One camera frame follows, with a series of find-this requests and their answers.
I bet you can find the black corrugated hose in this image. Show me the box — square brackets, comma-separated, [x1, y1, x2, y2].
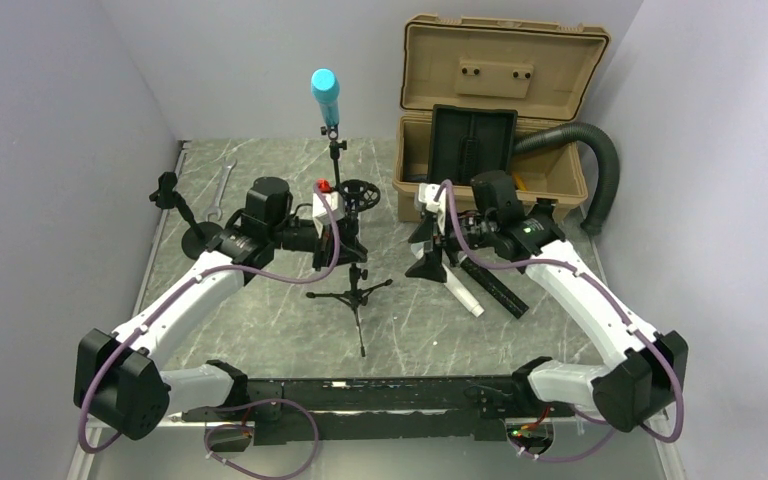
[513, 121, 621, 236]

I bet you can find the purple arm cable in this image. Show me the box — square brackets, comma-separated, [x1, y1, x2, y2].
[433, 180, 686, 464]
[77, 184, 342, 480]

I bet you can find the black round base mic stand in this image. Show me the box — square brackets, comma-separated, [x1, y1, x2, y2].
[149, 171, 222, 260]

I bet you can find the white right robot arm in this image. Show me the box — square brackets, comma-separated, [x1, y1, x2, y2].
[406, 170, 689, 443]

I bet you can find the black microphone silver grille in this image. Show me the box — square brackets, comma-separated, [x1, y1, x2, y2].
[459, 256, 529, 319]

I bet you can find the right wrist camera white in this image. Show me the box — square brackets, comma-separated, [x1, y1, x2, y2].
[414, 183, 448, 223]

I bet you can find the white microphone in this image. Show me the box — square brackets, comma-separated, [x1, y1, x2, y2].
[410, 244, 484, 317]

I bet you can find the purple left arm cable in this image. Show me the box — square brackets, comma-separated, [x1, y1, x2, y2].
[77, 184, 342, 480]

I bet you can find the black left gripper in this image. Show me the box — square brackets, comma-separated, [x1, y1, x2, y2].
[269, 218, 367, 272]

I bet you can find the cyan microphone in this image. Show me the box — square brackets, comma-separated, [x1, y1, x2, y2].
[310, 68, 340, 129]

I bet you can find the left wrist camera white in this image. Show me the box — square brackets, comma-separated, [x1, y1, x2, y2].
[311, 178, 345, 236]

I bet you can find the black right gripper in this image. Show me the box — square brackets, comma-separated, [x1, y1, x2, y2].
[404, 209, 496, 283]

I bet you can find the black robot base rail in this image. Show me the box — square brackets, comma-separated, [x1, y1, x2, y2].
[182, 375, 573, 446]

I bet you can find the black tool tray insert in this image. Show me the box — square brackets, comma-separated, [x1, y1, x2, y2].
[427, 104, 518, 185]

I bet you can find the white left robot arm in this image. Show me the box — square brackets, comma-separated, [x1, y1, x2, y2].
[73, 177, 380, 440]

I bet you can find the black tripod stand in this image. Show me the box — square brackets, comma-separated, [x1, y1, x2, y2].
[320, 125, 347, 191]
[305, 178, 395, 359]

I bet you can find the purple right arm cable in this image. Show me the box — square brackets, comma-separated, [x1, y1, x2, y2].
[433, 180, 686, 464]

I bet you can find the silver open-end wrench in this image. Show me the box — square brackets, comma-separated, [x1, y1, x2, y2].
[203, 158, 237, 222]

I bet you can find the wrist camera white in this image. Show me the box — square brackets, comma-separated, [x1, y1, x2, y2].
[414, 183, 448, 223]
[311, 178, 345, 236]

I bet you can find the tan plastic toolbox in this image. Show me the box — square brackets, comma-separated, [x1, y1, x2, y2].
[392, 14, 611, 222]

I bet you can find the yellow handled screwdriver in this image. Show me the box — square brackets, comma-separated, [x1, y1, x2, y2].
[511, 173, 527, 191]

